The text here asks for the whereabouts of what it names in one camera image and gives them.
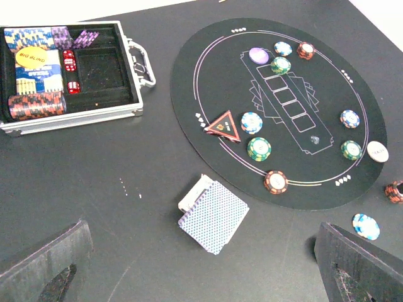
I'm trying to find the red triangular all-in marker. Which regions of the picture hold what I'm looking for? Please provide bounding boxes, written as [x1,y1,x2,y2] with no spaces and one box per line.
[203,110,241,143]

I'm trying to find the purple chip roll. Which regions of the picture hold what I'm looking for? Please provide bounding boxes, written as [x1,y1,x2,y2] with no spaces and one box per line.
[51,26,73,50]

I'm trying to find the white card deck box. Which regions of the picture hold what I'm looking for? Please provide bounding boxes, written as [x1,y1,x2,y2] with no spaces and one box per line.
[178,174,214,213]

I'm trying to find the blue white chip top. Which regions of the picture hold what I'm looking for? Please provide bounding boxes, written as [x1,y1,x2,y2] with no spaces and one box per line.
[274,41,292,57]

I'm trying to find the orange black chip roll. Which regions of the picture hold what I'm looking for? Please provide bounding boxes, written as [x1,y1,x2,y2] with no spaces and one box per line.
[8,91,67,121]

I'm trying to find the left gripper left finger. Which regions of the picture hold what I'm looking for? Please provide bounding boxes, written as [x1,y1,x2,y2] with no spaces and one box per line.
[1,220,93,301]

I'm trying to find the round black poker mat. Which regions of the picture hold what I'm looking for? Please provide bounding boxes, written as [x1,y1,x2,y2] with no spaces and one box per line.
[171,18,387,210]

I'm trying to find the white dealer button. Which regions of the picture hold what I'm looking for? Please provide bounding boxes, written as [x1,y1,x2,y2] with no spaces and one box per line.
[366,140,389,163]

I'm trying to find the yellow big blind button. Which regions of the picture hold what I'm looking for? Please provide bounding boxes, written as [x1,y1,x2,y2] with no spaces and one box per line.
[15,47,48,69]

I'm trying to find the blue backed card deck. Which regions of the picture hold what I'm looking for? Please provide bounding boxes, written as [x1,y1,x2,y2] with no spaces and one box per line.
[178,181,249,255]

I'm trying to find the blue white chip stack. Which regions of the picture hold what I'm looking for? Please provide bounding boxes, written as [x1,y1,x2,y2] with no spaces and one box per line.
[352,213,380,240]

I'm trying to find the brown poker chip stack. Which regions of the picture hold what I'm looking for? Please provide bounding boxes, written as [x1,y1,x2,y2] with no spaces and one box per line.
[384,181,402,204]

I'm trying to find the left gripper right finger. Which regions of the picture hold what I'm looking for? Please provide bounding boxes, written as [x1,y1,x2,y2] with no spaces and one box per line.
[314,222,402,301]

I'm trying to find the open aluminium poker case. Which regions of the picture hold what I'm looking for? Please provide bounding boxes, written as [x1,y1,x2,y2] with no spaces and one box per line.
[1,21,156,136]

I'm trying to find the green chip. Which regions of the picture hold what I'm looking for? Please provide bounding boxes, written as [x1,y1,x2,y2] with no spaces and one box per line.
[270,57,292,75]
[247,137,272,162]
[341,140,363,161]

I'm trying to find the red dice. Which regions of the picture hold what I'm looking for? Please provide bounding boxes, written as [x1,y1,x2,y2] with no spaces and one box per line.
[62,50,76,72]

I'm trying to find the purple small blind button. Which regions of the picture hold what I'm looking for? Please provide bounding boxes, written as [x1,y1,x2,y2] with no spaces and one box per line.
[248,47,270,65]

